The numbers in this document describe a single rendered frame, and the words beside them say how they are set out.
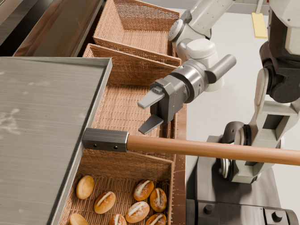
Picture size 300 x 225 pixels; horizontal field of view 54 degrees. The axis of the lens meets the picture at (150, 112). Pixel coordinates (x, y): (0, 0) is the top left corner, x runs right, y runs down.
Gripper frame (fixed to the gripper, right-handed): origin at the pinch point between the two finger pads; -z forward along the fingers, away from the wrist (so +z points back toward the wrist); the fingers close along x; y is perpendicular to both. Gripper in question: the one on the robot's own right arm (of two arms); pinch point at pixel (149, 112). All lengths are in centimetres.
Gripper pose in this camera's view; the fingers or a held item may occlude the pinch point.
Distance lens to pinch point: 65.6
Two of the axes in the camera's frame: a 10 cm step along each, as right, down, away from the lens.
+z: 6.6, -5.4, 5.3
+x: 0.0, 7.0, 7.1
